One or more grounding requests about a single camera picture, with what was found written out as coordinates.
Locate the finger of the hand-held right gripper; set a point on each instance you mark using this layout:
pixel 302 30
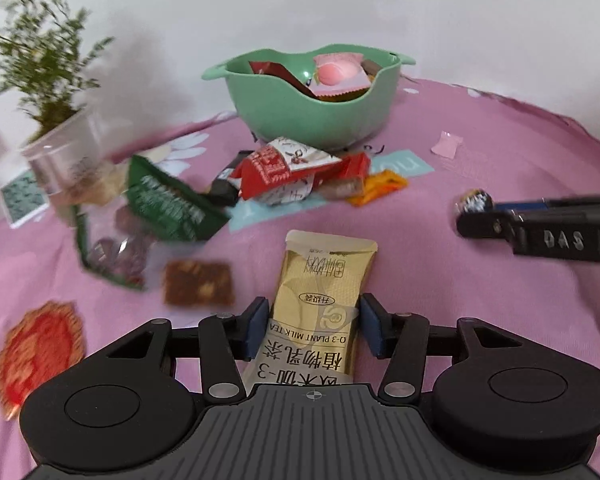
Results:
pixel 555 237
pixel 530 205

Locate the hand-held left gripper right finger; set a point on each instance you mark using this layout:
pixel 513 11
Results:
pixel 372 327

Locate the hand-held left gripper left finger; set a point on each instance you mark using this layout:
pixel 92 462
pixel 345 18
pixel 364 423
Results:
pixel 257 327

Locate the blue foil chocolate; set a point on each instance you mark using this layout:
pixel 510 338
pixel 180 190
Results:
pixel 472 201

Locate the gold milk tea sachet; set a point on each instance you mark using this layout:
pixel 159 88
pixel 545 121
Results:
pixel 320 280

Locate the green plastic bowl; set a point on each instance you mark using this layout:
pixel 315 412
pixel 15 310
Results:
pixel 305 120

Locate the pink snack packet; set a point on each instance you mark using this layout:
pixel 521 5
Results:
pixel 337 75

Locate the dark red snack packet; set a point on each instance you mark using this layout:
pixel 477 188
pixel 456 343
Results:
pixel 275 72

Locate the nut brittle bar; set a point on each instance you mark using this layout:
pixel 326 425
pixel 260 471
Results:
pixel 197 282

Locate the pink tablecloth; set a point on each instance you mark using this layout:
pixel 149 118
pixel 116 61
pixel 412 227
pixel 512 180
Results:
pixel 480 300

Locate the small pink candy packet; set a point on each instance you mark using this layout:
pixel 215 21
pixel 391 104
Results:
pixel 446 144

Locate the orange snack packet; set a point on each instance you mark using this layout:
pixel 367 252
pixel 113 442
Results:
pixel 380 187

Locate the dark brown snack packet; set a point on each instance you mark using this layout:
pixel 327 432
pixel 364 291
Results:
pixel 227 180

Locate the green packet of dates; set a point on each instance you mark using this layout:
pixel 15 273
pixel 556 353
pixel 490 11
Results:
pixel 170 205

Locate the white red snack packet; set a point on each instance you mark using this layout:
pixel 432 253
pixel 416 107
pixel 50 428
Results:
pixel 280 165

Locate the red gold paper-cut decoration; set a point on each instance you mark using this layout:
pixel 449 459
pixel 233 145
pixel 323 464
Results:
pixel 37 355

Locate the white digital clock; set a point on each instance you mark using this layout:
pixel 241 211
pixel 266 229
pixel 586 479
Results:
pixel 24 199

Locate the potted plant in white pot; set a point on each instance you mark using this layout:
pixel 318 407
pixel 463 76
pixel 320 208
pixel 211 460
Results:
pixel 45 85

